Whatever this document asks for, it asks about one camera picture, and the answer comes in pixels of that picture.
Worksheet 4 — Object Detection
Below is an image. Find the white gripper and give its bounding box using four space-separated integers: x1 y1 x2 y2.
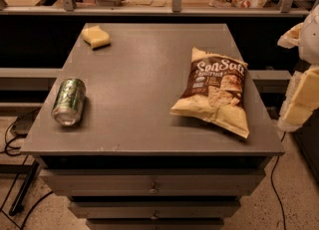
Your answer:
277 23 319 132

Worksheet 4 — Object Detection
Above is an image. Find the black stand leg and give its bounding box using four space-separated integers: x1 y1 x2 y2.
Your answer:
9 160 39 216

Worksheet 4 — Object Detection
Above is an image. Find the yellow sponge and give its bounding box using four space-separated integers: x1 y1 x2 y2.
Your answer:
81 26 111 49

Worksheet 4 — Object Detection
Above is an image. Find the green soda can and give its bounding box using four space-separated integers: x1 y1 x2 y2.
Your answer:
51 78 86 126

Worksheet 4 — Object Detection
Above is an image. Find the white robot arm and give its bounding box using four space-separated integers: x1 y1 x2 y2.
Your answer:
277 6 319 132

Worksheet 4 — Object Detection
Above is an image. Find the black cables left floor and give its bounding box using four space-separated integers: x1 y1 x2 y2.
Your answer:
0 108 54 230

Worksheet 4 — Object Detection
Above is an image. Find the drawer knob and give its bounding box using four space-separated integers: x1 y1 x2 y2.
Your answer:
150 210 159 220
149 182 159 194

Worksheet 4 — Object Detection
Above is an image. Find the sea salt chips bag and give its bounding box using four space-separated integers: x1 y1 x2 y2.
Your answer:
170 47 249 138

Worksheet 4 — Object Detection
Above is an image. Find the top drawer knob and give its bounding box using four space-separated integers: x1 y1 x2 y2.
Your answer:
149 182 159 194

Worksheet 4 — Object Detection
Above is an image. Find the black cable right floor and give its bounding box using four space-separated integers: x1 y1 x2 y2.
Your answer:
269 130 288 230

